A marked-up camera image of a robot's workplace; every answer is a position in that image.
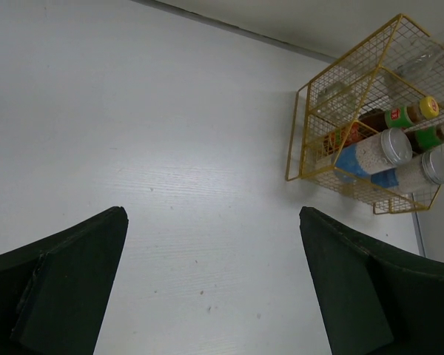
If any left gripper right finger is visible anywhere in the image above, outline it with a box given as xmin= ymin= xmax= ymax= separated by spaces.
xmin=300 ymin=206 xmax=444 ymax=354

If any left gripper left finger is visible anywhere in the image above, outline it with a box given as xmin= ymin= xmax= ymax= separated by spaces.
xmin=0 ymin=206 xmax=128 ymax=354

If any silver lid shaker jar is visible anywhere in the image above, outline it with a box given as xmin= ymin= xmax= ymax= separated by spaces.
xmin=370 ymin=150 xmax=444 ymax=195
xmin=334 ymin=128 xmax=413 ymax=178

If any clear glass oil bottle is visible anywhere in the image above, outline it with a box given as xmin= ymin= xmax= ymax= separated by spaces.
xmin=315 ymin=81 xmax=357 ymax=116

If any dark liquid glass bottle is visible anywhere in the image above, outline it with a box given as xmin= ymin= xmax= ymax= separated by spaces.
xmin=394 ymin=30 xmax=444 ymax=82

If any yellow wire rack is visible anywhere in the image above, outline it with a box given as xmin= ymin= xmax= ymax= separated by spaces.
xmin=285 ymin=14 xmax=444 ymax=214

